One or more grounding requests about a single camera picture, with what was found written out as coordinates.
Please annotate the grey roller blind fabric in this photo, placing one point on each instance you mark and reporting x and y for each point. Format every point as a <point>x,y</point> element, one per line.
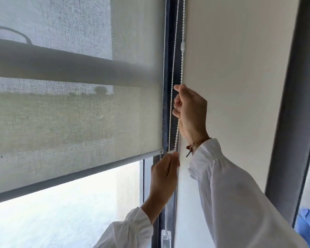
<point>75,100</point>

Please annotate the person's left thumb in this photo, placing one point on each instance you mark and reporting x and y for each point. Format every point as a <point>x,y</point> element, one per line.
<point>173,158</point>

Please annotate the dark grey door frame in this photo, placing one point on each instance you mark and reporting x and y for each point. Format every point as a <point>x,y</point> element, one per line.
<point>292,108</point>

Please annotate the dark grey window frame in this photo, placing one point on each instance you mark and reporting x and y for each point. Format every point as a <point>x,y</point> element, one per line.
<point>168,74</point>

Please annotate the grey blind bottom rail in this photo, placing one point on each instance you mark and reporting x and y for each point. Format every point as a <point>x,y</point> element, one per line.
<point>75,175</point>

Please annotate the person's right forearm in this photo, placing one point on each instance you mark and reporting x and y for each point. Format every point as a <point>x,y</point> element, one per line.
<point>237,198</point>

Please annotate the person's left hand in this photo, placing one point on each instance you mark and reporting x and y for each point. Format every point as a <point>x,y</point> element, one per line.
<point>164,178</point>

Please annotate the person's right fingers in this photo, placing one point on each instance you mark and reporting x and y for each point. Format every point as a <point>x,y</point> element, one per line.
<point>177,103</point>

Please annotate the person's left forearm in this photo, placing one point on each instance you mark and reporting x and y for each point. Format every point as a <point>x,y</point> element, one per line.
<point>133,228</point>

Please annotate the person's right hand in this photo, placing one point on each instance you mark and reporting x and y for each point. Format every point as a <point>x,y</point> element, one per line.
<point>192,111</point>

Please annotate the blue fabric item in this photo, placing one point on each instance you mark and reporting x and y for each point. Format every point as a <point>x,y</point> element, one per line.
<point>308,224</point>

